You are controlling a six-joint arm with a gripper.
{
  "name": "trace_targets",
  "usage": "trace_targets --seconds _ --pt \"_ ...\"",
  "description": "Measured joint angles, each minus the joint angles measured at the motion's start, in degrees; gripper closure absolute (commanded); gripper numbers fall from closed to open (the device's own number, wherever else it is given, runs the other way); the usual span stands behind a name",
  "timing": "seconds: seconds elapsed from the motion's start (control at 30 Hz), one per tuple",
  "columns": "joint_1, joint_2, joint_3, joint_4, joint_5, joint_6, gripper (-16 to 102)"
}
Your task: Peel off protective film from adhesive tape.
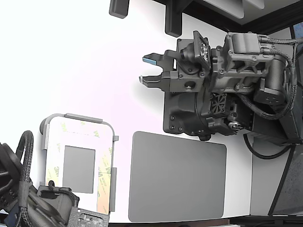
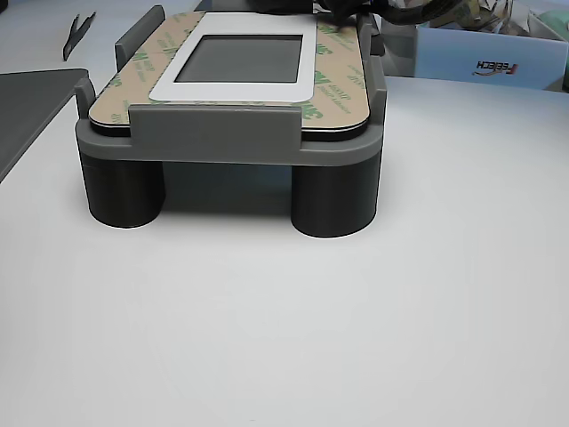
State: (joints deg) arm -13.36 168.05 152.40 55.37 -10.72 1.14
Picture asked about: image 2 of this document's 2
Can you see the dark grey flat tray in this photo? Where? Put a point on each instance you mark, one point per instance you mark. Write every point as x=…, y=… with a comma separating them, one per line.
x=26, y=115

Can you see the grey printed fixture with legs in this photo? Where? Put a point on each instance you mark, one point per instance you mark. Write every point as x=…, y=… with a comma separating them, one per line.
x=213, y=129

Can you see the pale green roll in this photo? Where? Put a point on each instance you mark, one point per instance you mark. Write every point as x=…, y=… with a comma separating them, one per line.
x=555, y=24

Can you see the black plastic tweezers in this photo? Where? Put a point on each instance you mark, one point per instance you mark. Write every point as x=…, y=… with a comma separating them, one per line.
x=71, y=44

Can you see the white panel with screen window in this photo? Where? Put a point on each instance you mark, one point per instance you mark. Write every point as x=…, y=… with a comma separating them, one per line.
x=231, y=91

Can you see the pale blue printed cardboard box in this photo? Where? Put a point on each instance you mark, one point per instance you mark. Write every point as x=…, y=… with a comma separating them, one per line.
x=444, y=58

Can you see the crumpled peeled film scraps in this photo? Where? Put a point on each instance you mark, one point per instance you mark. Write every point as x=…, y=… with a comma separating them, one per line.
x=480, y=13

